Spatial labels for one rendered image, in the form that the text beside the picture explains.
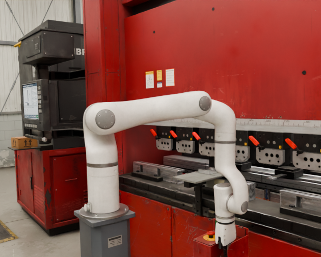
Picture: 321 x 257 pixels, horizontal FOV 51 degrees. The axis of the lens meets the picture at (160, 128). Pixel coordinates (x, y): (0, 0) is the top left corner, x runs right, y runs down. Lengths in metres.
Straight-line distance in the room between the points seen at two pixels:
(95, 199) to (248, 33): 1.14
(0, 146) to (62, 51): 6.11
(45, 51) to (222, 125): 1.49
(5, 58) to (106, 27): 6.10
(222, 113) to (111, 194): 0.56
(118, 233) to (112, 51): 1.59
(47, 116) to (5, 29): 6.32
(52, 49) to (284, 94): 1.59
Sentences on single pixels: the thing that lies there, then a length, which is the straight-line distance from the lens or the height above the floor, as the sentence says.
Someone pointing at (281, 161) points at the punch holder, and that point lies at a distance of 1.76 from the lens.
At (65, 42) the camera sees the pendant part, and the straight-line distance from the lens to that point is 2.58.
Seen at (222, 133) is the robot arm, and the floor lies 1.28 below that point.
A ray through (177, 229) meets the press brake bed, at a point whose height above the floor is 0.63.
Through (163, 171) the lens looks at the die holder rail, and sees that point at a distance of 2.36.
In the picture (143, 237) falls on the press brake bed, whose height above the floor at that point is 0.47.
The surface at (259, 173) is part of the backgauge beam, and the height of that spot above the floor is 0.97.
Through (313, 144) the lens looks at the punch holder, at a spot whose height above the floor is 1.21.
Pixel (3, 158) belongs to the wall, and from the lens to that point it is 8.54.
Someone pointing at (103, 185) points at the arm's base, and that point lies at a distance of 1.28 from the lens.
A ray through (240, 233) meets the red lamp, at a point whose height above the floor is 0.81.
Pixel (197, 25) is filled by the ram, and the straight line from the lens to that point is 2.10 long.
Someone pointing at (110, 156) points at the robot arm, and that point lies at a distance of 1.27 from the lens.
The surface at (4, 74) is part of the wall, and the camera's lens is 8.52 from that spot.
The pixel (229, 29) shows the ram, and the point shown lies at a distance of 1.95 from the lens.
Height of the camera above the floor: 1.42
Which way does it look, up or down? 4 degrees down
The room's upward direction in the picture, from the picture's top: 1 degrees counter-clockwise
